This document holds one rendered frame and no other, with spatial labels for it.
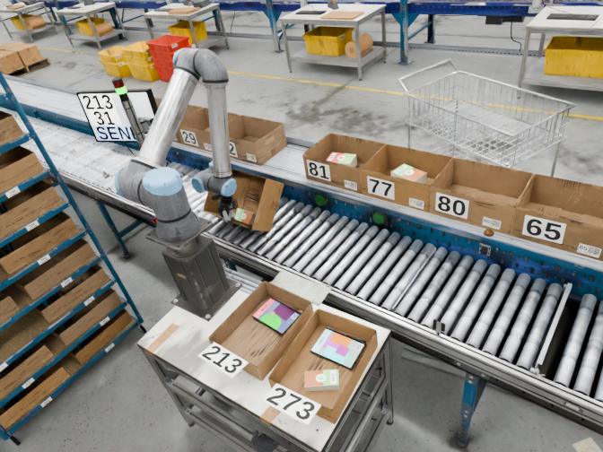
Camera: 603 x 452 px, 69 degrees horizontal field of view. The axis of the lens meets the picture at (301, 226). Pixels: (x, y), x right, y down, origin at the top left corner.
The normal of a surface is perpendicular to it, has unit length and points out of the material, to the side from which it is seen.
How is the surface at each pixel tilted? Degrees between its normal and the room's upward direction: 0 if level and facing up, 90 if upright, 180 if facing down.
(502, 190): 89
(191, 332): 0
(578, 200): 89
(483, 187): 89
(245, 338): 1
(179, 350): 0
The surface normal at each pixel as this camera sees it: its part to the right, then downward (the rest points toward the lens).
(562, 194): -0.59, 0.56
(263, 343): -0.14, -0.77
